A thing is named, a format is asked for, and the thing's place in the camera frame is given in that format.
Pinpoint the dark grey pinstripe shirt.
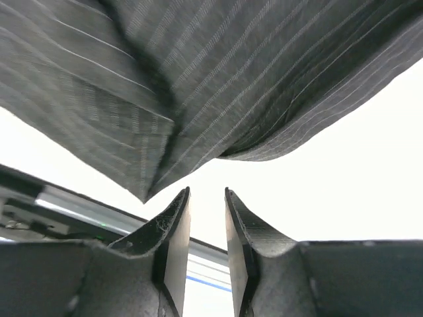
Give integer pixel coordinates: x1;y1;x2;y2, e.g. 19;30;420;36
1;0;422;202

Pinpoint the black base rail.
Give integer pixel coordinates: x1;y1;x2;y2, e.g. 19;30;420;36
0;163;229;258

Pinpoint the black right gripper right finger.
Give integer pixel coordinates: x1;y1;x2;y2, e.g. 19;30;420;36
225;190;422;316

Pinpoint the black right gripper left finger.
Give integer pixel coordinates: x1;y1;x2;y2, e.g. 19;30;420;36
1;189;190;317

